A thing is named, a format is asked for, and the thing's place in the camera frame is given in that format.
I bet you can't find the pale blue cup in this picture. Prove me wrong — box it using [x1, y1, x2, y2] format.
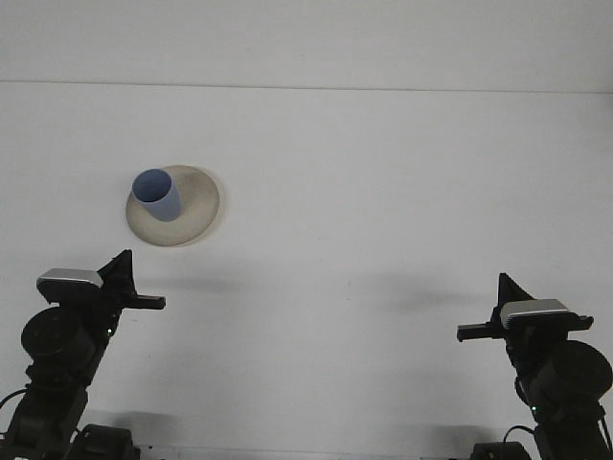
[131, 168, 181, 224]

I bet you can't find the pale round plate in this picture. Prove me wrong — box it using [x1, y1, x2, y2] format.
[125, 164, 221, 248]

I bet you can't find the arm grey camera box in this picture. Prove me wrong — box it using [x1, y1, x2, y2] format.
[36, 268, 104, 291]
[499, 299, 573, 331]

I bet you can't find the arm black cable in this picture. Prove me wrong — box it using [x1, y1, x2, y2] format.
[0, 388, 26, 414]
[501, 424, 536, 447]

